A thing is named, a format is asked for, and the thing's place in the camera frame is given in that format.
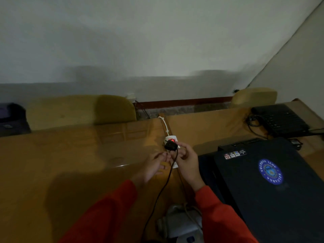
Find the small black device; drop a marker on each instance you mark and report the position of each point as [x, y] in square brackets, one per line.
[296, 143]

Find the white power strip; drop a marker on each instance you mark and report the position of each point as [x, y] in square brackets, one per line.
[173, 149]

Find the person's left forearm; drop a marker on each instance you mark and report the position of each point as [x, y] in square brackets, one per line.
[106, 212]

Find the person's right hand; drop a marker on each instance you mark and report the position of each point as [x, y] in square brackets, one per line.
[188, 165]

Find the person's right forearm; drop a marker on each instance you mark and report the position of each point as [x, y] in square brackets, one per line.
[222, 217]

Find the black power plug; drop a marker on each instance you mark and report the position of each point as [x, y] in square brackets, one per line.
[171, 145]

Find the white wall socket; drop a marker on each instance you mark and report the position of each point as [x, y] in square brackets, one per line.
[131, 97]

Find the wide yellow chair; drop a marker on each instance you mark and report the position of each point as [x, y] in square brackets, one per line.
[81, 112]

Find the white power adapter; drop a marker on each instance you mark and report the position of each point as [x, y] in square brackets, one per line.
[181, 223]

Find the small yellow chair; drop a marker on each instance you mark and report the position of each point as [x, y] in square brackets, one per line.
[254, 97]

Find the black keyboard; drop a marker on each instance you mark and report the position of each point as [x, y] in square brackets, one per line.
[281, 120]

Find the person's left hand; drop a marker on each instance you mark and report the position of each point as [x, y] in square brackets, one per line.
[151, 167]

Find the black laptop with round sticker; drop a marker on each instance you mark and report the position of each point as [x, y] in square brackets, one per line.
[268, 189]

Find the person's left fingers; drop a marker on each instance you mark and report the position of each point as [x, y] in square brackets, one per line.
[163, 160]

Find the black bag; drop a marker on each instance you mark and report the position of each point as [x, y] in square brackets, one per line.
[12, 120]

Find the person's right thumb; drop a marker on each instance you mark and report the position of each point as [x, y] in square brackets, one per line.
[182, 146]

